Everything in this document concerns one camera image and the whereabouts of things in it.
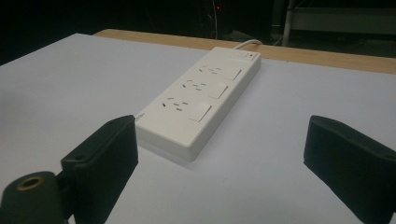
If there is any thin hanging cable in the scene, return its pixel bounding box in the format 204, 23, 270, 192
204, 0, 222, 40

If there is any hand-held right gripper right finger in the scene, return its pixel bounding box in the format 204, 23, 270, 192
303, 115, 396, 224

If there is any metal stand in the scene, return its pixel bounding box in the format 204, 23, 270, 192
281, 0, 396, 48

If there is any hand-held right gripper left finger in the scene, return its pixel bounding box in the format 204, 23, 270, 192
60, 114, 139, 224

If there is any white power strip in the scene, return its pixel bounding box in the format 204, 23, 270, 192
134, 46, 262, 162

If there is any white power cable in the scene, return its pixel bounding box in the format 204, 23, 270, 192
233, 38, 264, 50

